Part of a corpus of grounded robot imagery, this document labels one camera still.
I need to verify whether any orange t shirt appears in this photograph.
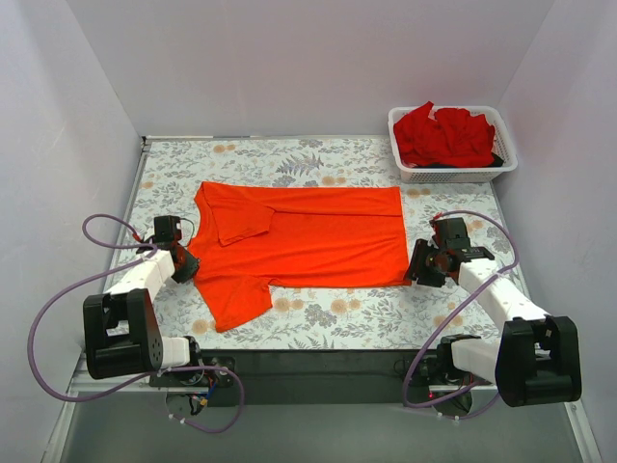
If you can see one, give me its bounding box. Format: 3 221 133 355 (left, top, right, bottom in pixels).
189 182 411 333

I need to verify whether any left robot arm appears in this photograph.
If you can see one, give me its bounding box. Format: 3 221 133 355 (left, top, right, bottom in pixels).
83 215 200 379

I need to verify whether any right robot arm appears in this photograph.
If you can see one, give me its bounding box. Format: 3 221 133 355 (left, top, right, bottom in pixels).
403 210 582 407

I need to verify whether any red shirts pile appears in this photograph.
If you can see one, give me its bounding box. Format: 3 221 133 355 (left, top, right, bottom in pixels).
394 101 496 168

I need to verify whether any floral table mat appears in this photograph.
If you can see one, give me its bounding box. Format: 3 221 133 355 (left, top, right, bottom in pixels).
126 137 513 349

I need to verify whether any white plastic basket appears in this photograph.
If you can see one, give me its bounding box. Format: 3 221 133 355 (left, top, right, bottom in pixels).
388 105 518 183

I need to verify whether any black garment in basket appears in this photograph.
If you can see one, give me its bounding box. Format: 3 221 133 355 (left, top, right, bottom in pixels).
423 152 504 169

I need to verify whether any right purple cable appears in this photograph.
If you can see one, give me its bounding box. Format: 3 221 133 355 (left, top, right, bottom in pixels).
401 209 521 420

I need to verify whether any purple cable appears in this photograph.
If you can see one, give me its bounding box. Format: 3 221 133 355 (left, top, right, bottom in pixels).
401 209 521 420
26 213 246 434

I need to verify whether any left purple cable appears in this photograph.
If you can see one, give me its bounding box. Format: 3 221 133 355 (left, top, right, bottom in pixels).
26 213 246 434

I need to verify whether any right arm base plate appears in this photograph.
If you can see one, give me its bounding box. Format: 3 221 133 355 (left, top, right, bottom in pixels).
411 351 489 387

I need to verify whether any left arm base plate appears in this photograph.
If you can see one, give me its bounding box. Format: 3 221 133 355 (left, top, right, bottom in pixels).
148 356 236 388

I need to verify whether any aluminium frame rail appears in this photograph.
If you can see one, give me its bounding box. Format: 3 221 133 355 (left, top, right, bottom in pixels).
72 349 418 397

